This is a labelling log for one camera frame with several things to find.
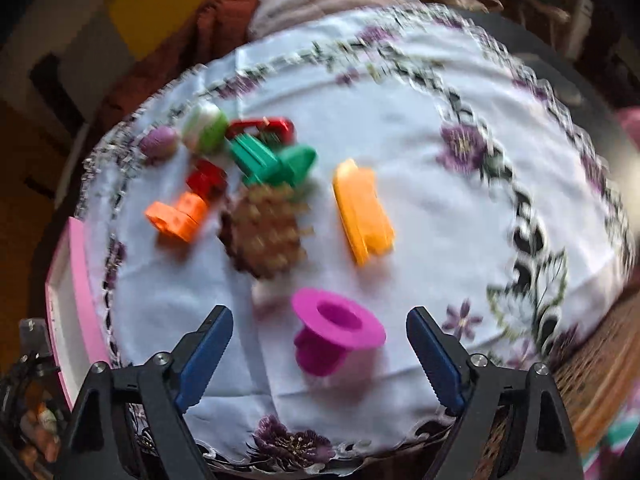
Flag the magenta plastic hat toy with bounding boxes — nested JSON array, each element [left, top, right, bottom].
[[291, 288, 386, 377]]

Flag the pink storage box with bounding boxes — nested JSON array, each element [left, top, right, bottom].
[[44, 218, 110, 406]]

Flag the orange linking cubes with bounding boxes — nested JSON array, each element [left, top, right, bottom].
[[144, 192, 208, 243]]

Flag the brown wooden massage brush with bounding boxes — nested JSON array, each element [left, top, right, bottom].
[[218, 184, 314, 280]]

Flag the orange plastic boat toy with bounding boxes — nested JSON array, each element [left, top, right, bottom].
[[333, 158, 395, 266]]

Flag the red linking cube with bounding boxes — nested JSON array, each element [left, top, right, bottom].
[[186, 159, 228, 202]]

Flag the purple oval soap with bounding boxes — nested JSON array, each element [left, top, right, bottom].
[[139, 126, 180, 160]]

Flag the green plastic stand toy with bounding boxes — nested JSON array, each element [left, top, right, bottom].
[[230, 133, 317, 188]]

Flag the green white round case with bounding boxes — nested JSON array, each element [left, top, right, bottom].
[[181, 102, 229, 155]]

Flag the white embroidered floral tablecloth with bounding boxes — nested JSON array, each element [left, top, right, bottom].
[[75, 4, 637, 479]]

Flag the red metallic carabiner capsule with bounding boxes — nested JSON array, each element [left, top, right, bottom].
[[226, 117, 296, 146]]

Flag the multicolour upholstered headboard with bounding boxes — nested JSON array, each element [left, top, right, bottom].
[[1, 0, 204, 122]]

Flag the rust brown blanket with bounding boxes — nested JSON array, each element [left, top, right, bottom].
[[92, 0, 258, 132]]

